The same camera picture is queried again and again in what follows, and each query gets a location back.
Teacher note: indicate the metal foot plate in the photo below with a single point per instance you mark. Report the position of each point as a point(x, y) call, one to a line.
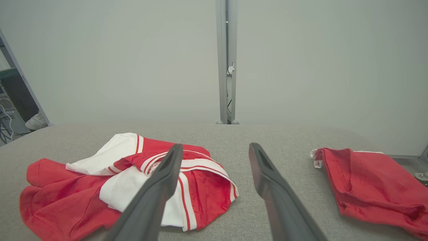
point(422, 176)

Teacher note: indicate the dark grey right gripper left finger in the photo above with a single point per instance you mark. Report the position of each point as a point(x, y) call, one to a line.
point(150, 207)

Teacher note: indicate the red white Bulls shorts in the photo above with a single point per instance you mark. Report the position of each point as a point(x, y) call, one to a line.
point(367, 184)

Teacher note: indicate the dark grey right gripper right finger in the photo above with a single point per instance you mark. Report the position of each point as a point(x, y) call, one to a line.
point(281, 207)

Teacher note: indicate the black cabinet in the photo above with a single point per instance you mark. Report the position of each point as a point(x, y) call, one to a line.
point(18, 97)

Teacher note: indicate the grey corner frame post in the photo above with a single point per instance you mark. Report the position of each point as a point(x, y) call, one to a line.
point(424, 155)

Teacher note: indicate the grey partition base rail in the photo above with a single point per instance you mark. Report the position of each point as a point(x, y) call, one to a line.
point(404, 156)

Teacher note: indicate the grey slanted frame post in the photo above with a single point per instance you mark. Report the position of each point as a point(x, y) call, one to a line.
point(23, 77)

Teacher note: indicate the grey partition post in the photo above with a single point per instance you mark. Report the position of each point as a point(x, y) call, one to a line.
point(234, 40)
point(221, 60)

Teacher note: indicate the red white basketball jersey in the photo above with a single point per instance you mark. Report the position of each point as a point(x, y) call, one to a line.
point(67, 201)

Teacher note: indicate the white shoe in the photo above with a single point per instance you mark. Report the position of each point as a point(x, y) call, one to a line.
point(36, 122)

